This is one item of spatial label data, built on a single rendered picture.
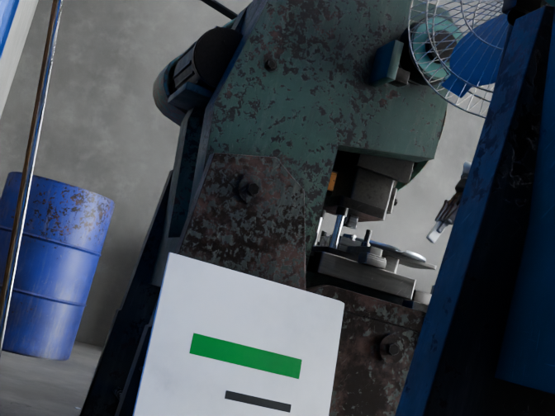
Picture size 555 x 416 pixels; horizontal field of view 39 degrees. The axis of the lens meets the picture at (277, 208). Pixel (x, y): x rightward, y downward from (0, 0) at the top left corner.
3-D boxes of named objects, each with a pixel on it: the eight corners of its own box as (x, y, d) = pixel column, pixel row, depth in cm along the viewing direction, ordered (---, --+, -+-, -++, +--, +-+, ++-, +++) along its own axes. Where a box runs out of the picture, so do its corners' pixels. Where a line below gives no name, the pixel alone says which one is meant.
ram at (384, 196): (377, 217, 250) (398, 130, 254) (399, 215, 236) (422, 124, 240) (329, 201, 244) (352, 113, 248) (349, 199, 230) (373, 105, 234)
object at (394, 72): (433, 110, 228) (450, 39, 231) (455, 103, 217) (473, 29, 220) (367, 84, 221) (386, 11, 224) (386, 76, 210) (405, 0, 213)
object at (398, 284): (343, 290, 261) (348, 273, 262) (412, 300, 219) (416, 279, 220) (263, 267, 252) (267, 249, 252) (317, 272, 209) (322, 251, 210)
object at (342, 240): (343, 257, 245) (347, 243, 246) (364, 258, 231) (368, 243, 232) (318, 250, 242) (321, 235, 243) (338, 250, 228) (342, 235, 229)
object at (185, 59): (202, 131, 267) (220, 68, 270) (247, 108, 220) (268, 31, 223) (149, 114, 261) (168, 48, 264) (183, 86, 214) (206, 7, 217)
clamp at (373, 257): (358, 267, 229) (366, 233, 230) (385, 268, 213) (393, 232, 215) (339, 261, 227) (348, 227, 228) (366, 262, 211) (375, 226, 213)
